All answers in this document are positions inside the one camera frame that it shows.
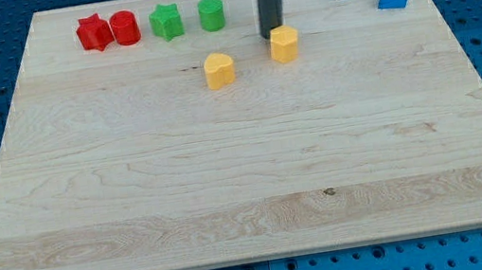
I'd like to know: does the yellow hexagon block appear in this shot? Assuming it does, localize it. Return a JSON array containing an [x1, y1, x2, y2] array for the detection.
[[270, 25, 298, 63]]

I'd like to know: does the yellow heart block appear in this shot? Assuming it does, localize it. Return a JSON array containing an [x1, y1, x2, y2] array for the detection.
[[204, 52, 236, 90]]

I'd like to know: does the green cylinder block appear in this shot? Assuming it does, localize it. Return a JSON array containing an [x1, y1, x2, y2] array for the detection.
[[197, 0, 226, 32]]

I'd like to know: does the green star block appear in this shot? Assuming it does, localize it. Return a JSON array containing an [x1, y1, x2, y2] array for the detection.
[[149, 3, 186, 42]]

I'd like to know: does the red cylinder block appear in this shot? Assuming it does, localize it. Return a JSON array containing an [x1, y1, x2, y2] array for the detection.
[[109, 10, 141, 45]]

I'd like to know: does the red star block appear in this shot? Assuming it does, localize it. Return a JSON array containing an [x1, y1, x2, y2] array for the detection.
[[76, 13, 115, 51]]

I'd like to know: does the light wooden board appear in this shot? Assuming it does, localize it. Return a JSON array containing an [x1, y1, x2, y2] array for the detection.
[[0, 0, 482, 270]]

